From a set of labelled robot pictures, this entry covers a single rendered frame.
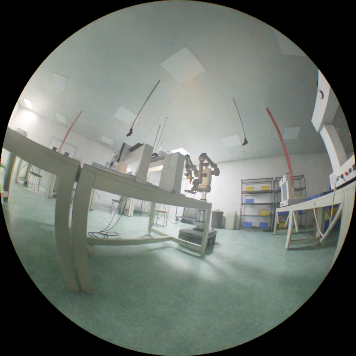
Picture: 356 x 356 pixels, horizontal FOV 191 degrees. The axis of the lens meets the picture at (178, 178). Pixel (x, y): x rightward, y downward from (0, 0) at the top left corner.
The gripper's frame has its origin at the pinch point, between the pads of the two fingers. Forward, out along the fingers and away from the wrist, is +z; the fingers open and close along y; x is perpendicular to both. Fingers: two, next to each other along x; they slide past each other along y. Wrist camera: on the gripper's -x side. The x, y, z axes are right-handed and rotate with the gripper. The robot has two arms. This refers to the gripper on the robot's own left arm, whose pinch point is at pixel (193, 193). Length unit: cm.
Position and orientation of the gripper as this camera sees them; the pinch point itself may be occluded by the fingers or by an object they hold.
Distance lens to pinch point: 159.3
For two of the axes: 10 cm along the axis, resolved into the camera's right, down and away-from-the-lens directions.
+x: 4.7, 7.3, 5.0
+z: -4.3, 6.8, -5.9
